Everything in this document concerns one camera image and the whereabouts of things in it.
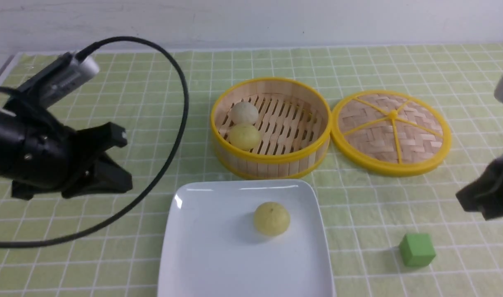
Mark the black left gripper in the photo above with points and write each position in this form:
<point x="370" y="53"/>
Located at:
<point x="27" y="109"/>

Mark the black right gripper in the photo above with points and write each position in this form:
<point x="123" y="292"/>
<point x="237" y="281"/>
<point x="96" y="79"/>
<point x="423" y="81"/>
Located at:
<point x="485" y="194"/>

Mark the yellow bun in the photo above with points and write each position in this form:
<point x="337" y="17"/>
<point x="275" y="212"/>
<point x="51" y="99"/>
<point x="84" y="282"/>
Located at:
<point x="244" y="136"/>
<point x="271" y="219"/>

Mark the white steamed bun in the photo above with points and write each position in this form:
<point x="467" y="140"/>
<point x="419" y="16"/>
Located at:
<point x="244" y="113"/>

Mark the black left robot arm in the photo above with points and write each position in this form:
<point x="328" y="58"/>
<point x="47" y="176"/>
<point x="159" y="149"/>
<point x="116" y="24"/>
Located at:
<point x="76" y="163"/>

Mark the white square plate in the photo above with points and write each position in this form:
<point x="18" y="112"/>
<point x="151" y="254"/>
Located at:
<point x="212" y="249"/>

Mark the green cube block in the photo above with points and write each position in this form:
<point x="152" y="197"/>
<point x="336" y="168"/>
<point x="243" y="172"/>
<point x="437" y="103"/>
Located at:
<point x="417" y="250"/>

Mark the green checkered tablecloth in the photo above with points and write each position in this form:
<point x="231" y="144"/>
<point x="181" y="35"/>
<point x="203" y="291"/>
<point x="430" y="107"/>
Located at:
<point x="365" y="215"/>

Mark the yellow woven steamer lid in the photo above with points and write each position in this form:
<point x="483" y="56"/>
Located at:
<point x="390" y="133"/>

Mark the yellow bamboo steamer basket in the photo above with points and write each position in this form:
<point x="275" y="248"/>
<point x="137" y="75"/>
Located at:
<point x="294" y="122"/>

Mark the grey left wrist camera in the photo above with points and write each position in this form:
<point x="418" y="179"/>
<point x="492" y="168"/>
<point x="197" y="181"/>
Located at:
<point x="60" y="78"/>

